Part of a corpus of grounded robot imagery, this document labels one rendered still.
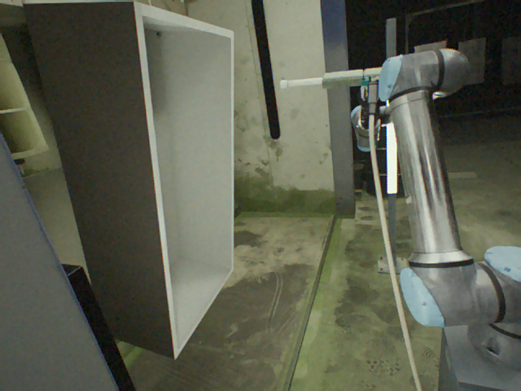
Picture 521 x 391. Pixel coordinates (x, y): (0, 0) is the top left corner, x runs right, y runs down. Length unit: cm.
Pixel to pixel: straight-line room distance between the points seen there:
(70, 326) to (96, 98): 73
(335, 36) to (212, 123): 170
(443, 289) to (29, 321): 80
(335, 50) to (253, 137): 110
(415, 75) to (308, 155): 214
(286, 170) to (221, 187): 165
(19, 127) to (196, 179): 97
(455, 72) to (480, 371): 78
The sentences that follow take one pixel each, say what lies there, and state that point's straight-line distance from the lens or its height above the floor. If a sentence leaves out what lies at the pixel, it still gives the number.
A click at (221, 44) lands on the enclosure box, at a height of 160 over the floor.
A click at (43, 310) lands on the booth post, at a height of 127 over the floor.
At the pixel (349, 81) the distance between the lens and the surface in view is 126.
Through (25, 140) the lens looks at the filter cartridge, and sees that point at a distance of 203.
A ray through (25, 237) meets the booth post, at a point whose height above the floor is 133.
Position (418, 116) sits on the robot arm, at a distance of 91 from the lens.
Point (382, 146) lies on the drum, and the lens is 341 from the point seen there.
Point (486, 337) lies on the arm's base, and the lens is 105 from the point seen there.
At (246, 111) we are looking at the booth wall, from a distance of 310.
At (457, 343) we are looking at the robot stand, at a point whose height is 64.
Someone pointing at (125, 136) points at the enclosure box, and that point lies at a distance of 92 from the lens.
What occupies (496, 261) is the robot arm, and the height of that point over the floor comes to 92.
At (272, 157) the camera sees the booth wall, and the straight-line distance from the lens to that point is 310.
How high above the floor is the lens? 140
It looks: 20 degrees down
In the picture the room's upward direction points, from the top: 10 degrees counter-clockwise
